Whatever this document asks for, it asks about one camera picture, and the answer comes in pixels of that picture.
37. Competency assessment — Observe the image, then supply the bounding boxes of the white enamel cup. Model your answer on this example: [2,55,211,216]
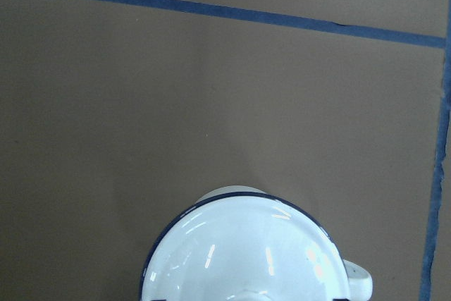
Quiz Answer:
[139,185,373,300]

